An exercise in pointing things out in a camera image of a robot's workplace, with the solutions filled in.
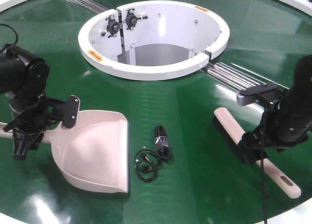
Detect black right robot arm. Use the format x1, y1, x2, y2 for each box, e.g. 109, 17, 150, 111
233, 55, 312, 165

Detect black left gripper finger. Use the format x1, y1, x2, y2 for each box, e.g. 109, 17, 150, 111
13, 131, 37, 160
62, 95, 80, 129

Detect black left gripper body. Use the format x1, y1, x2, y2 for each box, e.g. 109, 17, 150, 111
3, 93, 66, 149

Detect orange warning sticker front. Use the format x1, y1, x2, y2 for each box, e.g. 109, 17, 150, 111
87, 50, 104, 62

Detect pink hand brush black bristles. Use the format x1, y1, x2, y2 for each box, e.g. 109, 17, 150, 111
214, 107, 301, 199

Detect orange warning sticker back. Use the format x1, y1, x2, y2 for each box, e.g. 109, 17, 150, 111
194, 5, 210, 12

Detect orange warning sticker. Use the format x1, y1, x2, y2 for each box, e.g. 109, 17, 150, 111
87, 50, 104, 62
194, 5, 210, 12

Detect right chrome roller bars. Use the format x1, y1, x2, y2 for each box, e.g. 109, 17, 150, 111
201, 62, 289, 90

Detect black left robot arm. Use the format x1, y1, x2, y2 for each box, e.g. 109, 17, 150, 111
0, 36, 80, 160

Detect thin black cable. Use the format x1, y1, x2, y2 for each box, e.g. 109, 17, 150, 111
133, 147, 162, 182

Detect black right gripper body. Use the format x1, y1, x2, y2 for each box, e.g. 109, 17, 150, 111
240, 126, 280, 165

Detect white outer rim bottom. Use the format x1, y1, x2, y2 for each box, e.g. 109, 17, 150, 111
0, 198, 312, 224

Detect white central conveyor ring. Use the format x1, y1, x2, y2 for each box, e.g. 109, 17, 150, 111
78, 0, 231, 81

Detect top left chrome roller bars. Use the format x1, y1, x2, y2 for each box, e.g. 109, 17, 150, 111
68, 0, 109, 14

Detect right black bearing mount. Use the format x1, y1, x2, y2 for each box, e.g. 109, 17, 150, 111
123, 8, 148, 30

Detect black bearing mount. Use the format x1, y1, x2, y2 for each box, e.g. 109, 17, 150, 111
123, 8, 148, 30
105, 15, 120, 38

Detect chrome roller bars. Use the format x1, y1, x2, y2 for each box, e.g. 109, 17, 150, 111
68, 0, 109, 14
201, 62, 289, 90

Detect left black bearing mount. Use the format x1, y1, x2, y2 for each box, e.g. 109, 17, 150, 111
105, 15, 120, 38

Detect pink plastic dustpan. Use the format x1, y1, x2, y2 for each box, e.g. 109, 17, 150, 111
0, 109, 129, 194

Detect right gripper finger brush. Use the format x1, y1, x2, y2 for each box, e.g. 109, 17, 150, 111
237, 132, 261, 165

